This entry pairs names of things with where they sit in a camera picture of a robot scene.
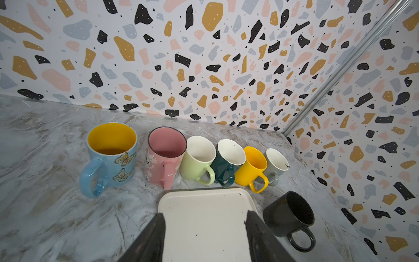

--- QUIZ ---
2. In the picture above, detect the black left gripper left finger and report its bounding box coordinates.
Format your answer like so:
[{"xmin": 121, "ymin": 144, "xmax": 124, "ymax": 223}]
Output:
[{"xmin": 118, "ymin": 213, "xmax": 166, "ymax": 262}]

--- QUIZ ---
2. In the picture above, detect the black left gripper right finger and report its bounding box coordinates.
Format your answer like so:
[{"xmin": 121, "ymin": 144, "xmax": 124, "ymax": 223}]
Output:
[{"xmin": 245, "ymin": 211, "xmax": 295, "ymax": 262}]

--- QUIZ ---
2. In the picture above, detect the black mug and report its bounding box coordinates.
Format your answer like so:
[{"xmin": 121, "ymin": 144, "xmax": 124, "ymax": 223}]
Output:
[{"xmin": 263, "ymin": 191, "xmax": 316, "ymax": 253}]

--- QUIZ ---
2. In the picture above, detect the grey mug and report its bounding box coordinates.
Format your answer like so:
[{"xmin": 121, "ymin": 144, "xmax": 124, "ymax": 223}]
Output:
[{"xmin": 263, "ymin": 148, "xmax": 290, "ymax": 187}]

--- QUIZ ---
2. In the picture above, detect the dark green mug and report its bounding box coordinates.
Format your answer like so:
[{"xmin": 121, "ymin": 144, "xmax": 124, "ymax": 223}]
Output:
[{"xmin": 211, "ymin": 139, "xmax": 246, "ymax": 188}]

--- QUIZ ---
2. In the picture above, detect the pink patterned mug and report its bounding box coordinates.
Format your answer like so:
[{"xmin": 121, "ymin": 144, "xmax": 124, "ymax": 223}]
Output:
[{"xmin": 144, "ymin": 127, "xmax": 187, "ymax": 190}]

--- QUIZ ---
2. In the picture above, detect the blue butterfly mug yellow inside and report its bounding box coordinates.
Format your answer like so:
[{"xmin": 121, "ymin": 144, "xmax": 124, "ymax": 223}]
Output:
[{"xmin": 79, "ymin": 122, "xmax": 137, "ymax": 199}]

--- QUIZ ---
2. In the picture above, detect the light green mug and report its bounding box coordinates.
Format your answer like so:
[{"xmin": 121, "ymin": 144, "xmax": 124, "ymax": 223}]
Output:
[{"xmin": 180, "ymin": 135, "xmax": 217, "ymax": 186}]

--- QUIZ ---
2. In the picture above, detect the beige rectangular tray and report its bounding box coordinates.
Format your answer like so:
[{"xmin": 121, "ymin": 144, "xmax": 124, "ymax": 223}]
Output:
[{"xmin": 158, "ymin": 188, "xmax": 256, "ymax": 262}]

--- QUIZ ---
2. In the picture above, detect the aluminium corner post right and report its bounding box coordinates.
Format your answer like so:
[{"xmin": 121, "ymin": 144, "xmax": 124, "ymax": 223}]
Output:
[{"xmin": 282, "ymin": 0, "xmax": 413, "ymax": 136}]

